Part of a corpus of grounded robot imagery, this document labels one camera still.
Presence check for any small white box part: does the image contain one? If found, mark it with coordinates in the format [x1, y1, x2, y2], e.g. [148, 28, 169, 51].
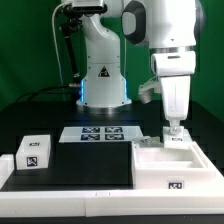
[16, 135, 51, 170]

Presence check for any white cable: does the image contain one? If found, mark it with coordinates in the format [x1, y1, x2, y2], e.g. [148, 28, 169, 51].
[51, 1, 73, 101]

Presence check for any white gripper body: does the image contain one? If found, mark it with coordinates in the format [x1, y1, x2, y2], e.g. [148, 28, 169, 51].
[159, 75, 191, 127]

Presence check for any white U-shaped frame fence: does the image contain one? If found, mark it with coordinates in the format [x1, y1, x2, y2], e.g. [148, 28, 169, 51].
[0, 143, 224, 218]

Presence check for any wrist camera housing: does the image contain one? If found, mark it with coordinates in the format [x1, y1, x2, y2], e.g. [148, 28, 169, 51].
[138, 77, 161, 104]

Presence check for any white door panel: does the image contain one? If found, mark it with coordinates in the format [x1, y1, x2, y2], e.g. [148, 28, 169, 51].
[133, 136, 162, 148]

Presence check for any white marker base plate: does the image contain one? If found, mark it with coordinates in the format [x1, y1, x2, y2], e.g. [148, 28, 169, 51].
[59, 126, 143, 143]

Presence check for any white cabinet body box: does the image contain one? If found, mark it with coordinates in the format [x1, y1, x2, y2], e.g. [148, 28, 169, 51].
[131, 142, 217, 190]

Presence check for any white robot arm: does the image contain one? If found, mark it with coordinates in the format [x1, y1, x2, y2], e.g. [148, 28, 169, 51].
[61, 0, 204, 135]

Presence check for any black cable on table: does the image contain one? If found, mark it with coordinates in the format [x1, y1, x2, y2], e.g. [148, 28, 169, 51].
[15, 84, 83, 104]

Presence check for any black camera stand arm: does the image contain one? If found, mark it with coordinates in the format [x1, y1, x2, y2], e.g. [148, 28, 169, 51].
[60, 5, 82, 83]

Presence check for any small white door part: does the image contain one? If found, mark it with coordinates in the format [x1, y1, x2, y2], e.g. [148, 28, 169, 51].
[163, 126, 192, 149]

